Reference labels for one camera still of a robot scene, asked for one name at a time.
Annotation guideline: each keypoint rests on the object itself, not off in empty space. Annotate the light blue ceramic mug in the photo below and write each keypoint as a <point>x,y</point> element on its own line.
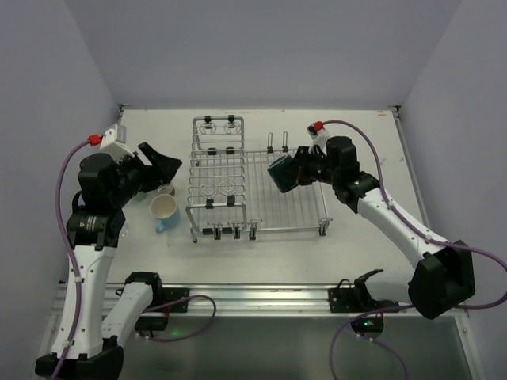
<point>165,210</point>

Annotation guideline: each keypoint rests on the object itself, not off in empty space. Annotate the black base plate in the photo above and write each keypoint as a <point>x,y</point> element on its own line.
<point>172,294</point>
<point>342,298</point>

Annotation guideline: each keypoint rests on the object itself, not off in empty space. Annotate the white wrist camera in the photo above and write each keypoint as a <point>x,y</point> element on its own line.
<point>319,136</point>
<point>112,142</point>

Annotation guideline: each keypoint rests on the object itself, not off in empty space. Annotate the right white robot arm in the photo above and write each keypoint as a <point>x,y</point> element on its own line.
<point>443,275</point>

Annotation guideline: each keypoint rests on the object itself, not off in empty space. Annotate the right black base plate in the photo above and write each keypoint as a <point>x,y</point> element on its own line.
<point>342,298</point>

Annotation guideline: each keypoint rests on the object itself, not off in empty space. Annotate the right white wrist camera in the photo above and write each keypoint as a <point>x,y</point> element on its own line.
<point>319,136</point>

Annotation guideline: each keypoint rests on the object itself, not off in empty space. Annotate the mint green plastic cup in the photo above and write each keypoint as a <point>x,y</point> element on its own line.
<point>140,196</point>

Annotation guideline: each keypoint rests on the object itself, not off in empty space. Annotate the silver wire dish rack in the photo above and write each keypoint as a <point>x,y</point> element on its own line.
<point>231,193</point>

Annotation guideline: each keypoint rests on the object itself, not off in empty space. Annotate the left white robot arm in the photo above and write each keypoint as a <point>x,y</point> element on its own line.
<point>90,345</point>

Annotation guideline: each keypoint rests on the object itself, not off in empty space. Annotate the dark green glossy mug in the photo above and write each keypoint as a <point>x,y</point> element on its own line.
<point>283,172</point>

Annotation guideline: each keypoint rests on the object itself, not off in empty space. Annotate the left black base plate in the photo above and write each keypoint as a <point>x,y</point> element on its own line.
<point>172,294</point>

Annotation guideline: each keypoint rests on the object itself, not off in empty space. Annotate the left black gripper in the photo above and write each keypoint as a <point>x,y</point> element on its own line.
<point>142,170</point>

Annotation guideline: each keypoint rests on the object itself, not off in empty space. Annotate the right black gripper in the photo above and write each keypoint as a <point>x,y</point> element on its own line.
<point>300,167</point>

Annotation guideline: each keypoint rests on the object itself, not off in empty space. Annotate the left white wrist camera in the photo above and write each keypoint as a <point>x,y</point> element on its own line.
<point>112,142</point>

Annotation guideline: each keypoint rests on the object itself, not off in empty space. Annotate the aluminium front rail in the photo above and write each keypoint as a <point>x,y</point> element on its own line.
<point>240,300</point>

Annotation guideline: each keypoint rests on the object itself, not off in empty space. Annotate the white and wood steel cup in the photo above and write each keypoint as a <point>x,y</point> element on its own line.
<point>166,189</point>

